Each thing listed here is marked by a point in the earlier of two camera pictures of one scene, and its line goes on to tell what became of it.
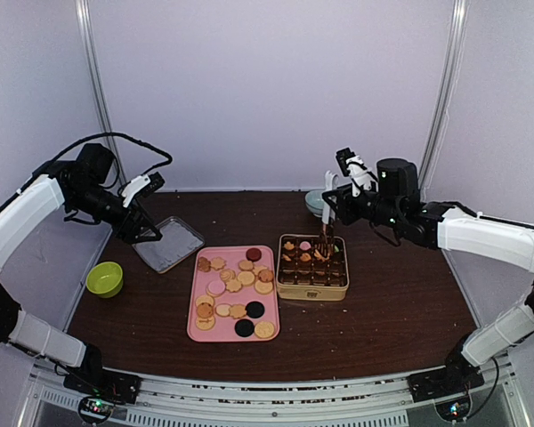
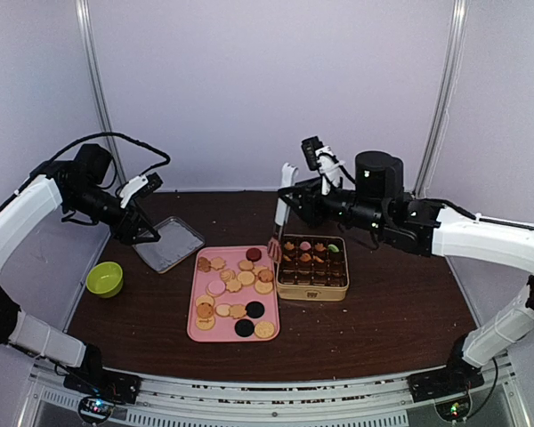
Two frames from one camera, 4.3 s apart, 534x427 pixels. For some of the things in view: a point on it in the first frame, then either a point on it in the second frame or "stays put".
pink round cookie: (216, 286) stays put
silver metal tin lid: (178, 240) stays put
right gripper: (344, 212) to (307, 192)
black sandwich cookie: (254, 310) stays put
